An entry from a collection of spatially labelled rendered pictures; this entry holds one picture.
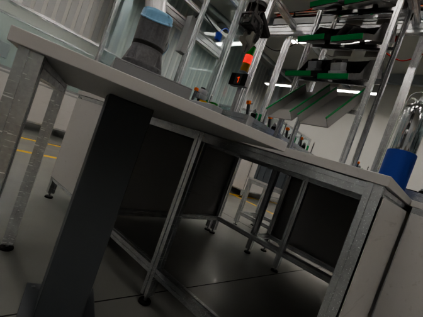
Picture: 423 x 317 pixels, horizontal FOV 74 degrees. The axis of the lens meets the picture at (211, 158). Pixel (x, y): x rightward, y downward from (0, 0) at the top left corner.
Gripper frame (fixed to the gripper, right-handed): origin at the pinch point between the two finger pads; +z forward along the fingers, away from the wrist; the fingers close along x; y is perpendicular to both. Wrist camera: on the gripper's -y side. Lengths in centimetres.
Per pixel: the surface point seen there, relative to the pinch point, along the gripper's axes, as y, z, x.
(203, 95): -19.5, 18.5, -36.8
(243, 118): -2.0, 29.4, 9.5
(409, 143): -94, 6, 58
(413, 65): -127, -55, 39
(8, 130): 79, 57, 16
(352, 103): -20, 10, 45
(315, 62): -18.3, -4.7, 24.1
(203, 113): 46, 39, 33
